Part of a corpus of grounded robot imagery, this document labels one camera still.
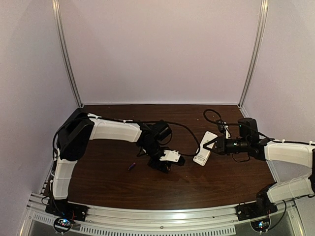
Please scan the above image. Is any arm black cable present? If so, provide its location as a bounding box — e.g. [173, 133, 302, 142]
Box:
[53, 118, 201, 158]
[203, 109, 315, 146]

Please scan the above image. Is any purple AAA battery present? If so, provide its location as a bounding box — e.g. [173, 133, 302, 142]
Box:
[128, 162, 136, 171]

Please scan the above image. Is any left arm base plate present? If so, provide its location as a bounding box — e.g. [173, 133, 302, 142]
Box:
[45, 200, 88, 221]

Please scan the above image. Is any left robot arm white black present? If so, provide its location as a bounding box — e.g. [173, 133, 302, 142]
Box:
[48, 109, 172, 215]

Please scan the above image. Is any right aluminium frame post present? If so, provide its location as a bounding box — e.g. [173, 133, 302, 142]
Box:
[238, 0, 269, 108]

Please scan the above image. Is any aluminium frame post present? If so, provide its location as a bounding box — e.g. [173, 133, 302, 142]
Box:
[52, 0, 83, 107]
[238, 0, 269, 108]

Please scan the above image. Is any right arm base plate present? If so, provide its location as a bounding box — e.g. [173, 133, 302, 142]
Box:
[235, 202, 278, 221]

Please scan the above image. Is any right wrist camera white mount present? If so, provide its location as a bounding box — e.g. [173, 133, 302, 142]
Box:
[218, 120, 232, 139]

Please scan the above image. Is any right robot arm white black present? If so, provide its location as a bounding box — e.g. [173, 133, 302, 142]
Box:
[202, 118, 315, 211]

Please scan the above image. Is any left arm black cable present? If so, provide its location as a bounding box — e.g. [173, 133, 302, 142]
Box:
[53, 118, 201, 158]

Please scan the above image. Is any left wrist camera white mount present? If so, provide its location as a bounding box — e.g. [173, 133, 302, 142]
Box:
[159, 150, 185, 166]

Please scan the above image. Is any front aluminium rail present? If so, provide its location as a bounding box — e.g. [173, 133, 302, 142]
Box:
[18, 193, 305, 236]

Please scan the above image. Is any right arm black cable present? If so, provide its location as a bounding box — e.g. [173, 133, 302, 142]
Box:
[203, 109, 315, 146]

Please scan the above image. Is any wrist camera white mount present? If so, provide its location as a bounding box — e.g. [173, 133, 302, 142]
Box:
[159, 150, 185, 166]
[218, 120, 232, 139]

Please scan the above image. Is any left aluminium frame post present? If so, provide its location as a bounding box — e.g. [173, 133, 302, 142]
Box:
[52, 0, 83, 107]

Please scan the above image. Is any white remote control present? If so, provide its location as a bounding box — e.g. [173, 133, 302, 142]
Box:
[193, 131, 217, 166]

